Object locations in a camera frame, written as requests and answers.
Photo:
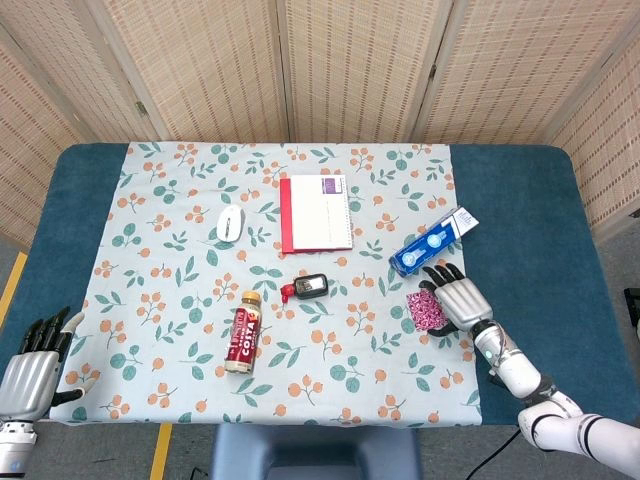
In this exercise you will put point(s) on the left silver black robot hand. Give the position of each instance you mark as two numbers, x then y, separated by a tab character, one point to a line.
27	380

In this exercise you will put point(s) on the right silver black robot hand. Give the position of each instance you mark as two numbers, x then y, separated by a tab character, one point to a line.
462	300

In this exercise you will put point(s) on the pink patterned pouch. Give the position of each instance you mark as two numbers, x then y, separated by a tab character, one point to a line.
422	310

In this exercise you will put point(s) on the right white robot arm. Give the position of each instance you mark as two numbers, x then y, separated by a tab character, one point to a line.
520	372

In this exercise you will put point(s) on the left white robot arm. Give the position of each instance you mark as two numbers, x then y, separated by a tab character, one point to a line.
12	450

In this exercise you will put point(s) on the floral printed tablecloth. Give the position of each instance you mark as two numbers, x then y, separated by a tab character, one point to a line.
175	280

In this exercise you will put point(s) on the blue white carton box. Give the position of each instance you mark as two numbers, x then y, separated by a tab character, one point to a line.
425	247

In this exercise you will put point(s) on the blue felt table cover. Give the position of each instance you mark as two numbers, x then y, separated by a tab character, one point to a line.
525	225

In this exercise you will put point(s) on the black ink bottle red cap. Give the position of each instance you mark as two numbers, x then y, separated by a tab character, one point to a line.
310	286

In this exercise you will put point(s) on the white spiral notebook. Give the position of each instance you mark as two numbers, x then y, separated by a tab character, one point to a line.
315	215

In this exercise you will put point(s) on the black stand foot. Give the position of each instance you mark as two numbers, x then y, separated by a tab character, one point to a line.
633	305

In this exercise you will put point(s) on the red notebook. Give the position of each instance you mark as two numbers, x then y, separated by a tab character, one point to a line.
285	215

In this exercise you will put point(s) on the blue grey robot body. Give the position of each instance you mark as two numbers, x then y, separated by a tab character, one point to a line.
310	450

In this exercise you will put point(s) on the Costa coffee bottle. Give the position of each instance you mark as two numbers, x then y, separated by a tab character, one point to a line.
243	340

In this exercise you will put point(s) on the white computer mouse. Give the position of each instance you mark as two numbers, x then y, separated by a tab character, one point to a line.
230	222

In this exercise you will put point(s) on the woven folding screen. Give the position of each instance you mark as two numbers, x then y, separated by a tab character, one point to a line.
350	65

